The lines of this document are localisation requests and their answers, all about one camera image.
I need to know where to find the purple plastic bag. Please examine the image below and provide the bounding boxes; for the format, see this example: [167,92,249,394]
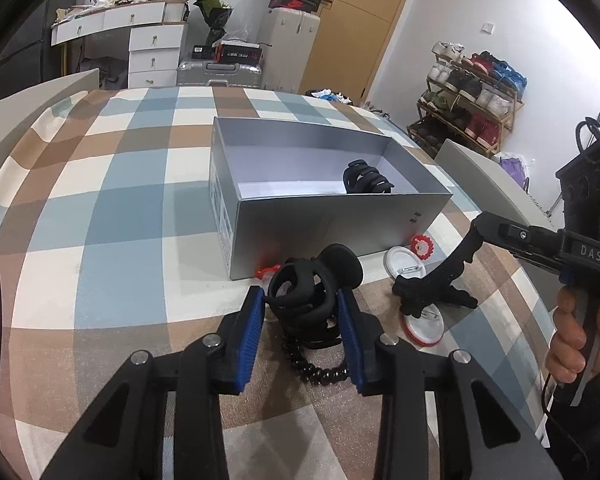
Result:
[495,152,533,193]

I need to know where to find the red scalloped round ornament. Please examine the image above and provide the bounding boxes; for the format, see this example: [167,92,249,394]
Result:
[411,234,435,260]

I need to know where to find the rows of shoes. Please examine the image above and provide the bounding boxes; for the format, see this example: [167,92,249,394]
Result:
[410,40,528,153]

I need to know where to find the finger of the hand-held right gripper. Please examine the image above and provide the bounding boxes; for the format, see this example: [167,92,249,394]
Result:
[392,211,503,318]

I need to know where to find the pile of desk clutter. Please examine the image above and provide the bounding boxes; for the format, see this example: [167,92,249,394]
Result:
[54,0,157,25]

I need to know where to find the black rounded hair claw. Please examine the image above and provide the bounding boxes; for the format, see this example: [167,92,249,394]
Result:
[266,243,365,348]

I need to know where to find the silver suitcase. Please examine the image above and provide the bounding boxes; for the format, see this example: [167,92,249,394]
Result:
[176,57,265,92]

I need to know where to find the checkered blanket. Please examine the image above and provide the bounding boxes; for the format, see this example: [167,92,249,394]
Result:
[0,85,556,480]

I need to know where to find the wooden shoe rack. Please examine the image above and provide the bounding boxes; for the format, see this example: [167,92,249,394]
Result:
[406,42,526,160]

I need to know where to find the white pin badge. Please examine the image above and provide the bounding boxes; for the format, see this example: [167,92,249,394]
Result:
[384,245,433,292]

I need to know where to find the thin black cable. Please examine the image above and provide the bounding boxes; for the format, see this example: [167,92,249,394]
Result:
[574,109,600,153]

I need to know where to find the wooden door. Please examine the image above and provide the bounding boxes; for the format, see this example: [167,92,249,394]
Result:
[300,0,423,106]

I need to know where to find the person's right forearm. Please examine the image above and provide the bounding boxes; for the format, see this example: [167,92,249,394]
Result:
[542,360,600,480]

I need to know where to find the grey bed side panel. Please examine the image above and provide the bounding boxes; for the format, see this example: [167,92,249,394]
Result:
[0,67,101,176]
[432,139,566,228]

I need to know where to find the person's right hand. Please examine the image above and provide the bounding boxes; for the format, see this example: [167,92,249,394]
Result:
[545,287,600,391]

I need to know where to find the silver cardboard box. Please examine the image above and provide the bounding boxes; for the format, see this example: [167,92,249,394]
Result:
[207,116,453,282]

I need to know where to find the red rimmed pin badge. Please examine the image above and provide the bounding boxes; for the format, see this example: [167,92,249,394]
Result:
[399,302,448,347]

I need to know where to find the black box red print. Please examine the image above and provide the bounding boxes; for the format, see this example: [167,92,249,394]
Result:
[215,41,264,68]

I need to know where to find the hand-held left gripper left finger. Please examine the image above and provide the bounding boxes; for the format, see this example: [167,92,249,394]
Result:
[40,286,267,480]

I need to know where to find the black spiral hair tie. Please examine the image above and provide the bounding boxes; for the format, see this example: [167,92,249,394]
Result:
[280,330,353,386]

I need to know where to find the dark wrapped flower bouquet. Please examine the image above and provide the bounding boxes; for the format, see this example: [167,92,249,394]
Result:
[194,0,235,45]

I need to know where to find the white dresser desk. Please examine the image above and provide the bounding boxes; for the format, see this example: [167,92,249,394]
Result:
[50,0,191,90]

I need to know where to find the black toothed hair claw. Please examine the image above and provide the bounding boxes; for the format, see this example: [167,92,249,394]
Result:
[341,159,395,195]

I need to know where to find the white suitcase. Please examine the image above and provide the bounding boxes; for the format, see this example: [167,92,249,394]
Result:
[259,6,322,96]

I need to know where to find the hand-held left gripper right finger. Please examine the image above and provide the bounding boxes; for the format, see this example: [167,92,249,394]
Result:
[334,289,566,480]

